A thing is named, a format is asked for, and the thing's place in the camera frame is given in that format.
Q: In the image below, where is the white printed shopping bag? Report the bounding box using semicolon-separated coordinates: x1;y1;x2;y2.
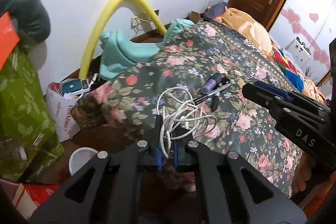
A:
45;83;80;143

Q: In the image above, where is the wall power socket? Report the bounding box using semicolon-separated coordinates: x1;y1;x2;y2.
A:
131;16;141;28

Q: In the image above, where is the white small cabinet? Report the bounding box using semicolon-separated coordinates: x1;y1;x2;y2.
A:
285;37;311;69

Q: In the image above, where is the green leaf pattern bag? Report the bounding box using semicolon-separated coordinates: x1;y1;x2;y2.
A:
1;46;64;181

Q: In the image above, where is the yellow foam pool noodle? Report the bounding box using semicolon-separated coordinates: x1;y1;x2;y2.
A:
78;0;167;79

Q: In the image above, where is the white round bowl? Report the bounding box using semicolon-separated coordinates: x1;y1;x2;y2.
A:
68;147;98;176

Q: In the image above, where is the black rectangular cosmetic box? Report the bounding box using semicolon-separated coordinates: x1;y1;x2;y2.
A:
217;76;230;88

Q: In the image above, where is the floral dark green bedspread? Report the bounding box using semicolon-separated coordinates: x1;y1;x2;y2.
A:
71;20;305;198

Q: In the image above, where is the white earphone cable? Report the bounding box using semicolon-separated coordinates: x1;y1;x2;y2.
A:
156;86;219;159

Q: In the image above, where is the orange floral blanket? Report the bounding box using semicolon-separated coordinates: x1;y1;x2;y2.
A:
214;8;273;59

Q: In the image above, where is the black marker pen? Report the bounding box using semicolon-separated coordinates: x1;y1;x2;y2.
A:
211;92;221;112

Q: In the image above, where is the person's right hand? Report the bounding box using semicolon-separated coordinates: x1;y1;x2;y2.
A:
291;152;311;194

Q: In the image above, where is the dark teal pillow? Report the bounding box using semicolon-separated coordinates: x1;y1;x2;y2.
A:
1;0;51;48

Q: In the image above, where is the purple cosmetic spray bottle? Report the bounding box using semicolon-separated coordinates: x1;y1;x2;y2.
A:
201;73;223;94

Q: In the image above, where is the orange red box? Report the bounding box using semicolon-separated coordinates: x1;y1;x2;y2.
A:
0;12;19;69

